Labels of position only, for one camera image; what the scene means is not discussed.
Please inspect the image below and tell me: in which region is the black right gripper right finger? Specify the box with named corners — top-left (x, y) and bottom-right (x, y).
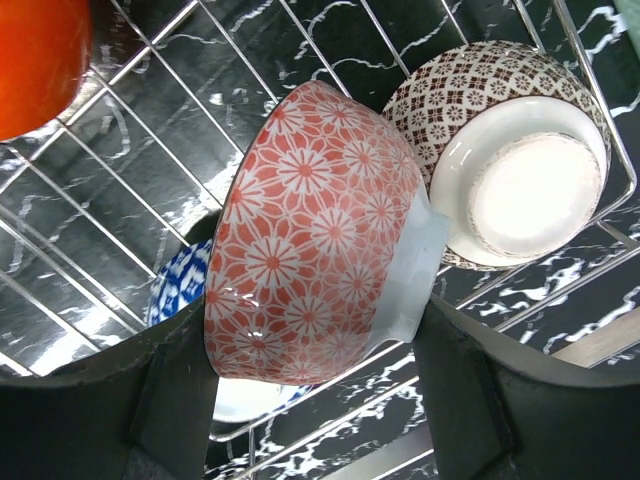
top-left (414, 296), bottom-right (639, 479)

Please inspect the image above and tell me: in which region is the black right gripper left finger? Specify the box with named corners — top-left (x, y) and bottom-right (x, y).
top-left (1, 300), bottom-right (218, 479)

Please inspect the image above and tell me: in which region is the red geometric patterned bowl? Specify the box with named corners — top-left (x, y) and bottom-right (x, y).
top-left (204, 81), bottom-right (450, 385)

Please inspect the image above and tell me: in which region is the orange plastic bowl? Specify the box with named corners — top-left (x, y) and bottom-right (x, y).
top-left (1, 1), bottom-right (92, 140)

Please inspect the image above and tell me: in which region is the blue patterned bowl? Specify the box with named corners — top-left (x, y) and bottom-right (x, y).
top-left (146, 240), bottom-right (314, 423)

